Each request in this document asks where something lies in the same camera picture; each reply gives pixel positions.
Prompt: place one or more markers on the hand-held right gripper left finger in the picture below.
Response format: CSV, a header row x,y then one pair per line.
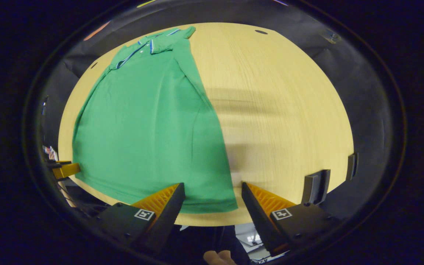
x,y
168,219

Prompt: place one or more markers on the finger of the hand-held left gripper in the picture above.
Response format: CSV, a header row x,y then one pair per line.
x,y
66,171
54,165

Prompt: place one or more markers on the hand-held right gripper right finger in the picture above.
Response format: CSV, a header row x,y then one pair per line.
x,y
260,219

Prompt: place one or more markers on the green T-shirt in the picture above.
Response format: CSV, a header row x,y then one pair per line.
x,y
142,129

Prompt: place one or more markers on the person's dark trousers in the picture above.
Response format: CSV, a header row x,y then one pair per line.
x,y
197,241

